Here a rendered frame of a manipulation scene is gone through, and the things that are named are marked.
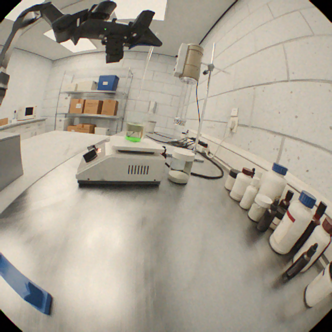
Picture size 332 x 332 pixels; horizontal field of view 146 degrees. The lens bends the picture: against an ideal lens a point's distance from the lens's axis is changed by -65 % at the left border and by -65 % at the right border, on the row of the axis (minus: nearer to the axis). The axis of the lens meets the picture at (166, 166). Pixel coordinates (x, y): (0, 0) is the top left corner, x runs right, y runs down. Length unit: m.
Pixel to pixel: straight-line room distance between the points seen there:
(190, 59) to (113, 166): 0.62
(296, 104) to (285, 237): 0.42
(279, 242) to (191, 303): 0.18
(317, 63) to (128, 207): 0.69
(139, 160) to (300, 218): 0.33
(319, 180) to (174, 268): 0.41
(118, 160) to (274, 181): 0.35
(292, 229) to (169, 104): 2.68
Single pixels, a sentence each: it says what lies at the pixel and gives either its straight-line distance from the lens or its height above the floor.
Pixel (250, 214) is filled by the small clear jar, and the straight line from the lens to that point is 0.33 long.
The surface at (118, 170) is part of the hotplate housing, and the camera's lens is 0.29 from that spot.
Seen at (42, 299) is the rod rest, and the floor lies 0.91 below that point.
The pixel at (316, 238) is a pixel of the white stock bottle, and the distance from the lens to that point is 0.28.
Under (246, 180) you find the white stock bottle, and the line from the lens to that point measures 0.37.
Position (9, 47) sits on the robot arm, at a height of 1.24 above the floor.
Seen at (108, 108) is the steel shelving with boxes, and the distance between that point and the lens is 2.49.
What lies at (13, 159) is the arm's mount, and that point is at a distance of 0.38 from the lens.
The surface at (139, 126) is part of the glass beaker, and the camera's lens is 0.30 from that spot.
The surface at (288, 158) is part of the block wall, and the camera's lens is 0.51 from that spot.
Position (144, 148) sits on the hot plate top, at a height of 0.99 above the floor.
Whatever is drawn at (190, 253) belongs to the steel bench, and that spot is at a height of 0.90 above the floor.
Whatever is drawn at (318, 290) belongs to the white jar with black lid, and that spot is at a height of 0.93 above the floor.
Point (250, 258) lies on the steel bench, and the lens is 0.24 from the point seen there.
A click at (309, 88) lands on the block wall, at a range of 0.54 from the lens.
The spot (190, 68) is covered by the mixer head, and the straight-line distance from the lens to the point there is 0.72.
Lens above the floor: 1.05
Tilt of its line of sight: 18 degrees down
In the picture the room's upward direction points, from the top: 12 degrees clockwise
